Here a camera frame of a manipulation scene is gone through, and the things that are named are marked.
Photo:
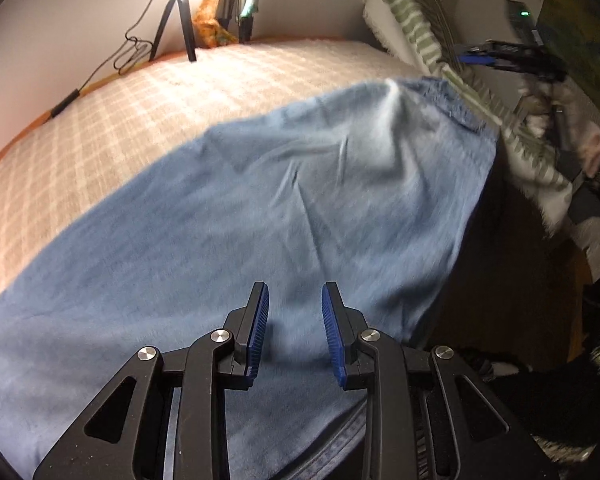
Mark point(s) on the orange patterned cloth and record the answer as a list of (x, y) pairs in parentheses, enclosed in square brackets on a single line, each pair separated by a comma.
[(221, 23)]

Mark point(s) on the green striped white pillow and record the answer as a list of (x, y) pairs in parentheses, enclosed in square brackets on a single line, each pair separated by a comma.
[(417, 33)]

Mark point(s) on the orange bed sheet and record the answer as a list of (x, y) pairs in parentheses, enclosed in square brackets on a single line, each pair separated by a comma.
[(47, 115)]

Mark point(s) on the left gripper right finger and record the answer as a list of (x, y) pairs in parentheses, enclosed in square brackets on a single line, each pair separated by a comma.
[(342, 325)]

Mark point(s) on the beige plaid bed mat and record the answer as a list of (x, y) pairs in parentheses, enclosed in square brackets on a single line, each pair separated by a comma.
[(58, 170)]

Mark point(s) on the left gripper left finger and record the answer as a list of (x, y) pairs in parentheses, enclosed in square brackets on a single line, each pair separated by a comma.
[(249, 337)]

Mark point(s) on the blue denim pants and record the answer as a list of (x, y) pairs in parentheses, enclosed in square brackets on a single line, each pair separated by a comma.
[(371, 187)]

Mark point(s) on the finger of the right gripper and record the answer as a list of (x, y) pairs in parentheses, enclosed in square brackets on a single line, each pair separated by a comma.
[(476, 59)]

